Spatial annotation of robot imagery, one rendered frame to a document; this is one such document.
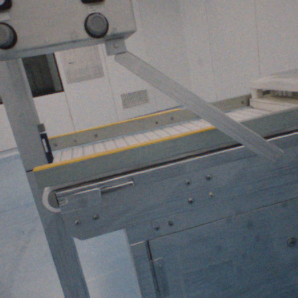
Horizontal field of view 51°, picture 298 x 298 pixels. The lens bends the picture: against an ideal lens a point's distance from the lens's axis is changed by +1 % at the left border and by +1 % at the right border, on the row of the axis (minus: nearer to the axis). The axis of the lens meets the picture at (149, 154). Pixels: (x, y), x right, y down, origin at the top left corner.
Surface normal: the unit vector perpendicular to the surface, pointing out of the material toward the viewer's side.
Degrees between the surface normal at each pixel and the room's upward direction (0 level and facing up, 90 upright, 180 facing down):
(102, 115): 90
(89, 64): 90
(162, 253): 90
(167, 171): 90
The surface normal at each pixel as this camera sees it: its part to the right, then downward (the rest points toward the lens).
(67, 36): 0.22, 0.24
